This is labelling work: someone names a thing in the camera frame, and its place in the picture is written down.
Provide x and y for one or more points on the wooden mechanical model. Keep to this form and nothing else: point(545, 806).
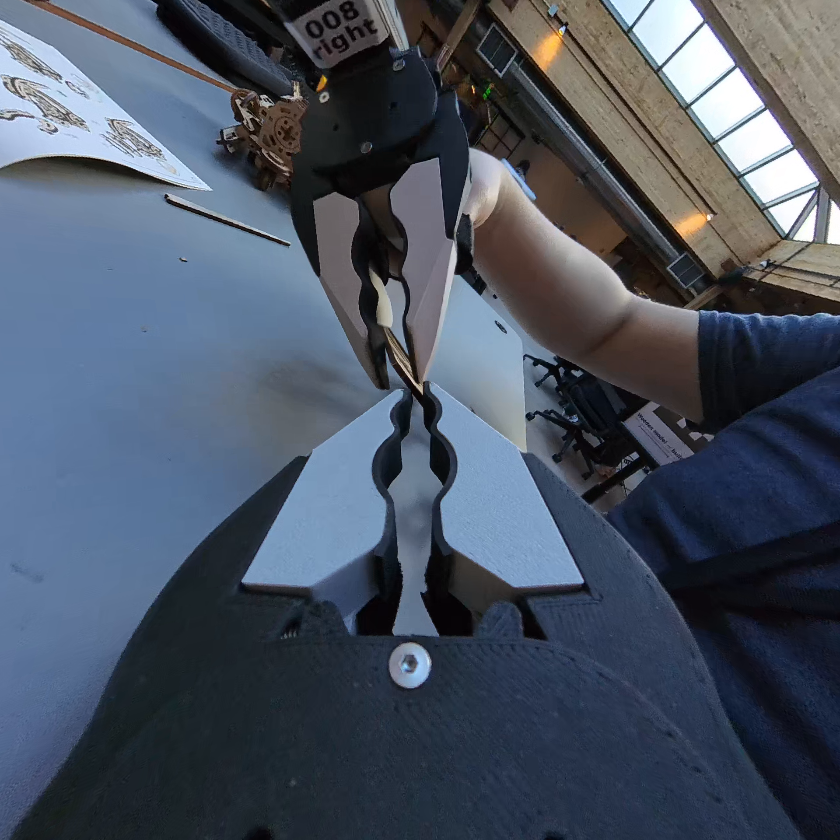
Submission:
point(269, 131)

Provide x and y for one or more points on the person's right forearm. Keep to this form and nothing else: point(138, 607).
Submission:
point(577, 295)

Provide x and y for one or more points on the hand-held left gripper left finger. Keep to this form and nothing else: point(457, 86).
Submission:
point(315, 525)

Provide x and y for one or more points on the white instruction booklet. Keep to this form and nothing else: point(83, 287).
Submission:
point(65, 148)

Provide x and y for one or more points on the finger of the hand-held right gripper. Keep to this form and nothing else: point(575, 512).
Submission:
point(430, 249)
point(338, 249)

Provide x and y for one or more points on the black white marker sign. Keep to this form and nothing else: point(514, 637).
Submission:
point(656, 439)

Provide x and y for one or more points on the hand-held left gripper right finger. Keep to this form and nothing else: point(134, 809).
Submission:
point(508, 525)

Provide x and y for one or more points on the black mesh chair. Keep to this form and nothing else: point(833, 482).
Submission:
point(223, 46)

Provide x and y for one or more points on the wooden parts sheet with holes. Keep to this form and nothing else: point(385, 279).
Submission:
point(401, 361)

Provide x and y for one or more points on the skylight window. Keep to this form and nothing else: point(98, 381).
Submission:
point(722, 85)

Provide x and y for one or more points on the person's navy shirt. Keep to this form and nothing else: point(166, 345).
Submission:
point(754, 459)

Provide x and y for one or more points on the black office chair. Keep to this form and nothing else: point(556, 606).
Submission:
point(584, 426)

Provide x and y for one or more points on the person's right hand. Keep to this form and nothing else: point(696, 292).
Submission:
point(492, 187)

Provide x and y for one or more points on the ceiling duct pipe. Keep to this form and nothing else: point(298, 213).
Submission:
point(590, 164)

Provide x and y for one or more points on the tapered wooden stick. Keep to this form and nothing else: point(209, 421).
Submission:
point(223, 220)

